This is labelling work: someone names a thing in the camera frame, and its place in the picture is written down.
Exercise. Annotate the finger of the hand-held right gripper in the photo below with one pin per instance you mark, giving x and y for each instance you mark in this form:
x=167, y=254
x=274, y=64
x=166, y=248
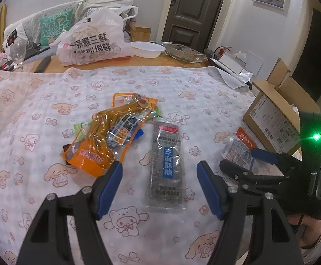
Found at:
x=246, y=178
x=265, y=156

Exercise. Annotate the yellow rolled mat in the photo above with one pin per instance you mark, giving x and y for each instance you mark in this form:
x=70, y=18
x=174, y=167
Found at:
x=3, y=19

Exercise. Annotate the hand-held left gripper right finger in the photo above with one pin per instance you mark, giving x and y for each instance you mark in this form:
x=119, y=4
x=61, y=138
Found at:
x=210, y=187

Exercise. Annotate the pink plastic bag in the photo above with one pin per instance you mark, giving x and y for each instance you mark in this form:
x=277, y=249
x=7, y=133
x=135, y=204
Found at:
x=0, y=58

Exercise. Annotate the white plastic bowl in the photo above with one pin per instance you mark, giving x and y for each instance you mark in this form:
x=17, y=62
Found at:
x=146, y=49

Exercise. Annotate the wine glass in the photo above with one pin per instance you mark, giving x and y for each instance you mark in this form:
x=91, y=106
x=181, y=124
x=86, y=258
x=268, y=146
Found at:
x=18, y=51

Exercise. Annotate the white printed plastic bag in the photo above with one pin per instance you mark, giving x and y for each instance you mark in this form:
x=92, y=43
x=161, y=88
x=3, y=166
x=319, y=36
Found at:
x=91, y=41

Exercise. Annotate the white tissue box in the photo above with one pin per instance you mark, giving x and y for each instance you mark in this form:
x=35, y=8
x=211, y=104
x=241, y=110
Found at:
x=232, y=62

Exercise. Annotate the clear packet with blue label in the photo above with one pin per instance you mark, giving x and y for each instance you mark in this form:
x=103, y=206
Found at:
x=121, y=132

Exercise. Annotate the grey sofa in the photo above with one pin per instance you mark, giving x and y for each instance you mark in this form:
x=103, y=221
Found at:
x=33, y=19

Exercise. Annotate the red fire extinguisher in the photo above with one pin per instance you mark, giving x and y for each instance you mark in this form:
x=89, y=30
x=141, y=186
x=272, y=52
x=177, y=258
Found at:
x=222, y=51

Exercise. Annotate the grey sesame candy packet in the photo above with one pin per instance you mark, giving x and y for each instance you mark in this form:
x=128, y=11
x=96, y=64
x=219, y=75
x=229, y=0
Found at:
x=166, y=171

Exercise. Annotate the white wall panel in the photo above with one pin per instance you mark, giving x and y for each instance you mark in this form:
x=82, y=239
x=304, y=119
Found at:
x=255, y=62

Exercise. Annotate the clear packet with orange label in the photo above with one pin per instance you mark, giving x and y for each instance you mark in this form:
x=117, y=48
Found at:
x=237, y=149

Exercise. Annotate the glass ashtray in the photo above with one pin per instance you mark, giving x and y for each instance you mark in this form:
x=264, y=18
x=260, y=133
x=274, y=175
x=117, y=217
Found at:
x=185, y=53

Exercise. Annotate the brown cardboard box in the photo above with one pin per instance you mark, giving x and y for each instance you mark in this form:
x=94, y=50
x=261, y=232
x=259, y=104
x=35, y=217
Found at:
x=270, y=116

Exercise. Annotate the orange packet of yellow strips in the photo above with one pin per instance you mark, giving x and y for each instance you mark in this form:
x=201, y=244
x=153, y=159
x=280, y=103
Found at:
x=99, y=132

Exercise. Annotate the black remote control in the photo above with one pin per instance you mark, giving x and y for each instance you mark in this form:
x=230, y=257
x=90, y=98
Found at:
x=42, y=64

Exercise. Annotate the black laptop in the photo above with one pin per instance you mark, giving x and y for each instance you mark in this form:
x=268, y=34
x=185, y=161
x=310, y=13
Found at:
x=37, y=52

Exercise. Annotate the person's right hand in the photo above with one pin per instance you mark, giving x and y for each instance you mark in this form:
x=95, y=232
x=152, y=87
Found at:
x=309, y=229

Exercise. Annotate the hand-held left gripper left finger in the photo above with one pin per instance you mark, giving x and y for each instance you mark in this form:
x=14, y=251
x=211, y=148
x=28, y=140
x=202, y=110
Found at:
x=109, y=187

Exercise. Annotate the green coral print cushion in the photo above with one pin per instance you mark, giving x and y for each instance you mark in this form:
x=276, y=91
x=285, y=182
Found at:
x=55, y=24

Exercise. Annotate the white tote bag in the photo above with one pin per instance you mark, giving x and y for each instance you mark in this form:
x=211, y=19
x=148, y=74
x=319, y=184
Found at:
x=94, y=4

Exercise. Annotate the cartoon printed tablecloth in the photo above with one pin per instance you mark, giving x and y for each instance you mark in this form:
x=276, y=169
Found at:
x=39, y=116

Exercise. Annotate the green snack packet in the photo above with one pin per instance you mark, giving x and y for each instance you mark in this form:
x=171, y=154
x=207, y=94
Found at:
x=79, y=129

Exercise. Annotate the white papers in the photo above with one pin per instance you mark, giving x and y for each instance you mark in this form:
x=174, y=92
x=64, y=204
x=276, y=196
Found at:
x=232, y=78

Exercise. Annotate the dark grey door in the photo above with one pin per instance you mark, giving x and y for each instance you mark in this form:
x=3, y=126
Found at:
x=196, y=8

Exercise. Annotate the white cushion with red print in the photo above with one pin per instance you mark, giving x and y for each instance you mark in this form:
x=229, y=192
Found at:
x=14, y=37

